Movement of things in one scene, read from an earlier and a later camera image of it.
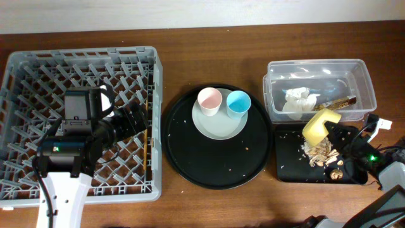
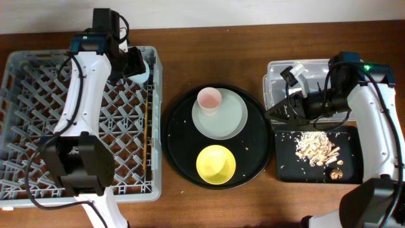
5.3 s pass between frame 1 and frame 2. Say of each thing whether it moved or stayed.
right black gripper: moved
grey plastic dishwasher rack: stayed
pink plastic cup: stayed
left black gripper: moved
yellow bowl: moved
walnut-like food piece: stayed
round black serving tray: stayed
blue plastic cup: moved
